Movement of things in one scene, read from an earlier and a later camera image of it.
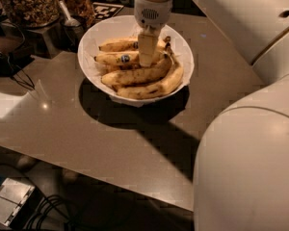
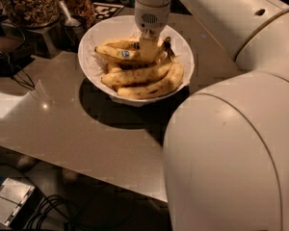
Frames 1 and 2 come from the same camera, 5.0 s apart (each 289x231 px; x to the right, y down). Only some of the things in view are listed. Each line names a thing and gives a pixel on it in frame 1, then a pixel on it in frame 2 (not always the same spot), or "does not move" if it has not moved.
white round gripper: x=151 y=13 does not move
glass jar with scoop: x=75 y=8 does not move
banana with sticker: x=123 y=57 → x=127 y=54
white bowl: x=122 y=27 does not move
